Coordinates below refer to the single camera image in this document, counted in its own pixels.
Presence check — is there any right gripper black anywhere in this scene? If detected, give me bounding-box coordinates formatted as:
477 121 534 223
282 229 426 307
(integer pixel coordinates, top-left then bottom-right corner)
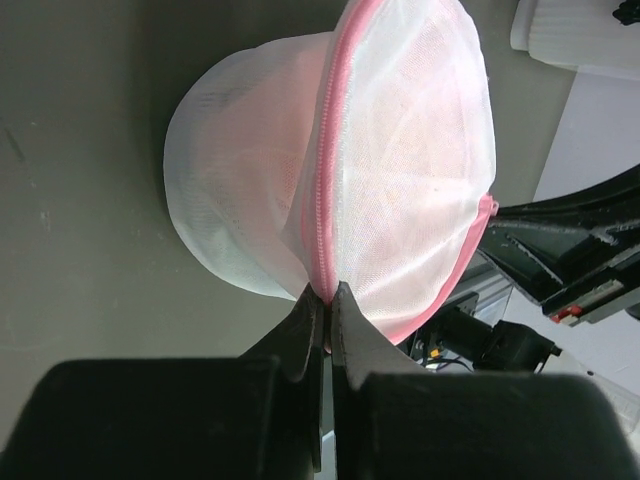
479 172 639 327

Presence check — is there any pink white mesh laundry bag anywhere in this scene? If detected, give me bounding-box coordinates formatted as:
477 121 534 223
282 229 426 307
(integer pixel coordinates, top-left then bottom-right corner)
163 1 497 343

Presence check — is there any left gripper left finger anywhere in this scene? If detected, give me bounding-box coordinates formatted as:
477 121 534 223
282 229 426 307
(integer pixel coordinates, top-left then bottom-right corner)
241 284 325 383

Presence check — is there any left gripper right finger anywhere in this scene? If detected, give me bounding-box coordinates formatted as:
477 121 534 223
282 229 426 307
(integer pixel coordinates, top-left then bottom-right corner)
330 282 420 391

